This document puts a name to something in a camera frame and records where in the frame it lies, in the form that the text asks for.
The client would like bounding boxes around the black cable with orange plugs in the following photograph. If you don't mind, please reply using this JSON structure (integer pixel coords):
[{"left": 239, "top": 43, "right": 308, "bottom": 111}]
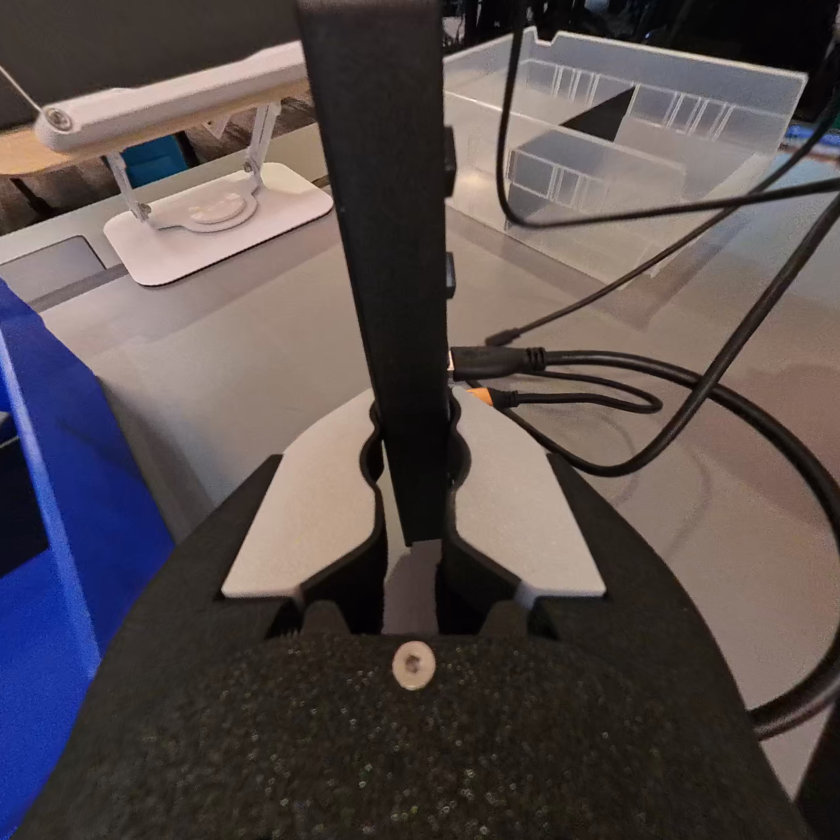
[{"left": 467, "top": 387, "right": 662, "bottom": 416}]

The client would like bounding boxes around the black usb hub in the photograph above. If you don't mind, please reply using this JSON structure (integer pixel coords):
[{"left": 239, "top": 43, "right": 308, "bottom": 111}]
[{"left": 295, "top": 0, "right": 458, "bottom": 547}]

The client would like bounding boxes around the wooden board with dark panel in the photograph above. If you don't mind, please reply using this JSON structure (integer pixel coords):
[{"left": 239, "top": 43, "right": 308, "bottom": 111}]
[{"left": 0, "top": 0, "right": 309, "bottom": 178}]

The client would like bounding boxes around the thick black cable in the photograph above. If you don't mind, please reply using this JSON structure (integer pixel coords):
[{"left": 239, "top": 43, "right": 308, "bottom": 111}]
[{"left": 449, "top": 344, "right": 840, "bottom": 739}]

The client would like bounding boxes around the grey desk pad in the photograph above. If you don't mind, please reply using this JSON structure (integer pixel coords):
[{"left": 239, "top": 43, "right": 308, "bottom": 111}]
[{"left": 0, "top": 236, "right": 107, "bottom": 284}]

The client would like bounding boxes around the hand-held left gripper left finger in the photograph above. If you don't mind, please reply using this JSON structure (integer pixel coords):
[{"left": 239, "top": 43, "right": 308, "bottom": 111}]
[{"left": 222, "top": 388, "right": 387, "bottom": 601}]

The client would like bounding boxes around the grey desk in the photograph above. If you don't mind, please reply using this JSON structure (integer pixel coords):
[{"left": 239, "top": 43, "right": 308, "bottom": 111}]
[{"left": 0, "top": 121, "right": 840, "bottom": 788}]

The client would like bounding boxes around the blue plastic bin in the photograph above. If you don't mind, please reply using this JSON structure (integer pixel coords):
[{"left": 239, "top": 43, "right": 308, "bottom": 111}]
[{"left": 0, "top": 279, "right": 176, "bottom": 840}]

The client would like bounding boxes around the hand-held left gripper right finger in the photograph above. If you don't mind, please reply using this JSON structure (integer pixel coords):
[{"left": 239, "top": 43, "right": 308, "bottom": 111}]
[{"left": 448, "top": 387, "right": 609, "bottom": 599}]

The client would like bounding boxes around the white folding stand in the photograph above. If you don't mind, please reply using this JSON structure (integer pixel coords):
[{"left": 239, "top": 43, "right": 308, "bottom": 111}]
[{"left": 34, "top": 42, "right": 336, "bottom": 287}]

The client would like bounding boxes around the clear plastic bin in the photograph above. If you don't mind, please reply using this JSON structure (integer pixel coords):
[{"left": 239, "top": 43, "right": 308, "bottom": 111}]
[{"left": 443, "top": 29, "right": 809, "bottom": 290}]

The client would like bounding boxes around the blue box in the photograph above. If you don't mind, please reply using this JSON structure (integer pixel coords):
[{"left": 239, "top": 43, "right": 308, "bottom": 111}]
[{"left": 121, "top": 134, "right": 189, "bottom": 188}]

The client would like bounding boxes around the thin black cable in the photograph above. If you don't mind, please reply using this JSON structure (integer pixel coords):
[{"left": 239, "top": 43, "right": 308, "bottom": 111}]
[{"left": 486, "top": 177, "right": 840, "bottom": 347}]

